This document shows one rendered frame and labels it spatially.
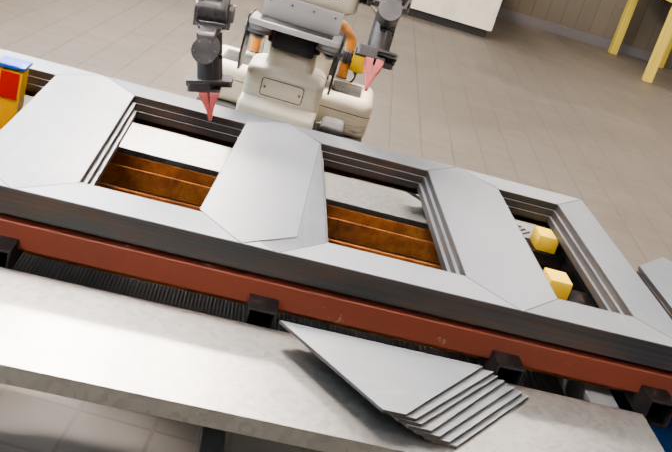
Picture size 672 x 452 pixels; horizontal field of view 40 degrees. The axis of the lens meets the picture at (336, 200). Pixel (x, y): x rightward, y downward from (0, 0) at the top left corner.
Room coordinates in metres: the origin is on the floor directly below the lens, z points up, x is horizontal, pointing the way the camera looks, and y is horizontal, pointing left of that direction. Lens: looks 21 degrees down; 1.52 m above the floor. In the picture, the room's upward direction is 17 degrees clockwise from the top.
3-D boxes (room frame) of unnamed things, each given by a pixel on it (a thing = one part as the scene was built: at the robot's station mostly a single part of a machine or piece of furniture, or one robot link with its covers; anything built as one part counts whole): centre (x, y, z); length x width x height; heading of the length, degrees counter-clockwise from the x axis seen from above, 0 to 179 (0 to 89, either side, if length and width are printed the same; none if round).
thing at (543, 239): (2.08, -0.50, 0.79); 0.06 x 0.05 x 0.04; 8
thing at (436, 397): (1.27, -0.20, 0.77); 0.45 x 0.20 x 0.04; 98
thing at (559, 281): (1.82, -0.50, 0.79); 0.06 x 0.05 x 0.04; 8
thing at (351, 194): (2.32, 0.00, 0.66); 1.30 x 0.20 x 0.03; 98
